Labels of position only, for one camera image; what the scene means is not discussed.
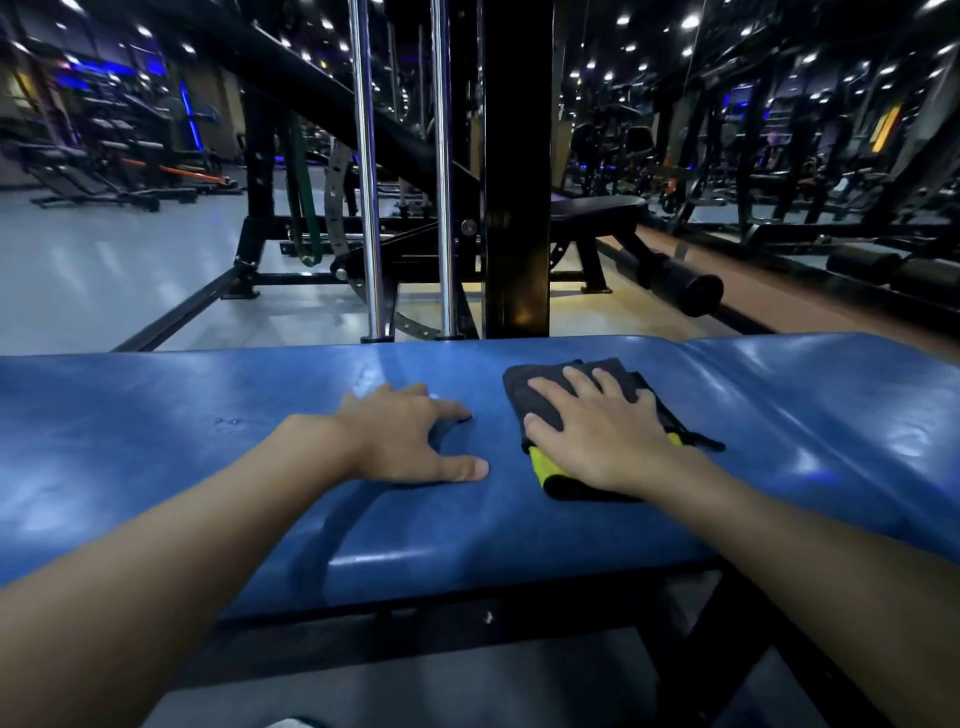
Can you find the black gym equipment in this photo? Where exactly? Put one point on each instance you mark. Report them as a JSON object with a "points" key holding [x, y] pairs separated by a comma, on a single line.
{"points": [[787, 150]]}

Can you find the chrome guide rod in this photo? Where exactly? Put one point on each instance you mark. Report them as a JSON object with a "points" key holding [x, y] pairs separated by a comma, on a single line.
{"points": [[367, 187], [444, 187]]}

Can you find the blue padded bench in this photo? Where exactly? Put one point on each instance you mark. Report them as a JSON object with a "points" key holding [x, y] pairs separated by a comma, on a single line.
{"points": [[187, 450]]}

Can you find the black weight machine frame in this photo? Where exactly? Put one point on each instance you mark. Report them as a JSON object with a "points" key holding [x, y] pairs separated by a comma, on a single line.
{"points": [[259, 187]]}

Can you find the perforated steel adjustment arc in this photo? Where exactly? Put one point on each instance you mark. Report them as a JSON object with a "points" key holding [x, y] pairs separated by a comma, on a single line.
{"points": [[339, 210]]}

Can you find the green resistance band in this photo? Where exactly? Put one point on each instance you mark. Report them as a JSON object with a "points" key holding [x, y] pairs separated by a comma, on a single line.
{"points": [[304, 225]]}

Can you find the black machine column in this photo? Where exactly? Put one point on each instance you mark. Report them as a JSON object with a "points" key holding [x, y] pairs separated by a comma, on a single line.
{"points": [[517, 187]]}

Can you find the person's left forearm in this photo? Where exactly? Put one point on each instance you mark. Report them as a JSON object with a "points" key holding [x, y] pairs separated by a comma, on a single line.
{"points": [[150, 585]]}

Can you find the person's left hand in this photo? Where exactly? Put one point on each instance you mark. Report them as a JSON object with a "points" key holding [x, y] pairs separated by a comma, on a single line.
{"points": [[390, 435]]}

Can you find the black foam roller pad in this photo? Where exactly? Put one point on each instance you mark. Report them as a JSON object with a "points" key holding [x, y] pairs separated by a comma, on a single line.
{"points": [[686, 289]]}

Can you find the person's right forearm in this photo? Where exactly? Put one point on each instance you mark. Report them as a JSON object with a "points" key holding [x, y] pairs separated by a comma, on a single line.
{"points": [[825, 570]]}

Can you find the person's right hand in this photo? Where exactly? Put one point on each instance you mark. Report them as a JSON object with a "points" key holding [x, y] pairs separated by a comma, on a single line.
{"points": [[615, 442]]}

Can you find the grey and yellow cleaning cloth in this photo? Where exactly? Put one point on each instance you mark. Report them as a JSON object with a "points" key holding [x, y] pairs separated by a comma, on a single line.
{"points": [[525, 390]]}

